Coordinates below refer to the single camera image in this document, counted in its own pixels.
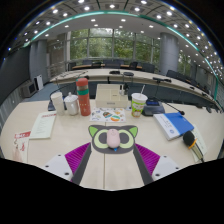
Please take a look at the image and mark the pink computer mouse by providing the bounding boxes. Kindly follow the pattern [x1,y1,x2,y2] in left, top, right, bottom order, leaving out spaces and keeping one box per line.
[106,128,122,150]

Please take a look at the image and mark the ceiling lights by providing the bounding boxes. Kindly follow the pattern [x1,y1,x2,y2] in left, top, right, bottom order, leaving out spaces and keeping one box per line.
[8,0,224,73]

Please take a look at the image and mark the red white fan-print magazine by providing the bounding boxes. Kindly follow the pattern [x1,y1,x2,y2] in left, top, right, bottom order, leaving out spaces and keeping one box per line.
[12,130,32,163]

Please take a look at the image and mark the dark office chairs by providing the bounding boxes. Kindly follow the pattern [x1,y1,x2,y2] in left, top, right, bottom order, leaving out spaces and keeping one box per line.
[68,59,214,94]

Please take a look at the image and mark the long curved conference desk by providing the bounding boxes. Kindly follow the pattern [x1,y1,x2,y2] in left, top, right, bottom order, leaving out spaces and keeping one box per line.
[49,68,221,105]

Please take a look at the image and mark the black yellow handheld microphone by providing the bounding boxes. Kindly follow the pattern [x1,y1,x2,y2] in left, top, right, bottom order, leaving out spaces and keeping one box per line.
[182,130,205,163]

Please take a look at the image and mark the black console with gooseneck microphone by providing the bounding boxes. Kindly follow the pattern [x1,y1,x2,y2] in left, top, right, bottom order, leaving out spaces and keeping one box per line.
[141,99,186,117]

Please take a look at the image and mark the blue and white book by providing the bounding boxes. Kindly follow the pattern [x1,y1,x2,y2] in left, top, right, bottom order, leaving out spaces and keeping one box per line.
[153,112,195,141]

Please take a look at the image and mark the colourful sticker sheet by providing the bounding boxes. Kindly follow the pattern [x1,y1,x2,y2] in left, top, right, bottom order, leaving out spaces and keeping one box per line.
[89,107,127,124]

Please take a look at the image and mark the white booklet with red heading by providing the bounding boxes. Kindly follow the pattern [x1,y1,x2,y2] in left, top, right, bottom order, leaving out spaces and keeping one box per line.
[29,111,58,140]

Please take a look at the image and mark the green printed cup with straw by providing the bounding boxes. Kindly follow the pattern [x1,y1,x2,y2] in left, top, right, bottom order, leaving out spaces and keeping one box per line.
[130,84,149,118]

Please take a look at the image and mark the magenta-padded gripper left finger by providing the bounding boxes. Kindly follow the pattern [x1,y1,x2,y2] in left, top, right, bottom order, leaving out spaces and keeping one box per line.
[43,142,93,186]

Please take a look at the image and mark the white lidded mug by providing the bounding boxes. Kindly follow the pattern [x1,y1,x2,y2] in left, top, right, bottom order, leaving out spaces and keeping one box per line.
[63,92,80,117]

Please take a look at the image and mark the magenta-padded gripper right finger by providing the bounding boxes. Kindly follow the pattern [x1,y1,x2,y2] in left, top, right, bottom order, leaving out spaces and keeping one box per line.
[132,143,183,186]

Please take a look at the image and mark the cat-shaped black green mouse pad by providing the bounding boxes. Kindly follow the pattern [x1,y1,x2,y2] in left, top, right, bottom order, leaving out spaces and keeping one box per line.
[87,124,139,155]

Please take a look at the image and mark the cream divided box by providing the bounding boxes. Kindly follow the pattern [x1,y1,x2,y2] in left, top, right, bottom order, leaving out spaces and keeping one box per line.
[95,83,130,109]

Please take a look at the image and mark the red bottle with green band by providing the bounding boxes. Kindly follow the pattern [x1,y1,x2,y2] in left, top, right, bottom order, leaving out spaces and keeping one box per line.
[75,77,92,117]

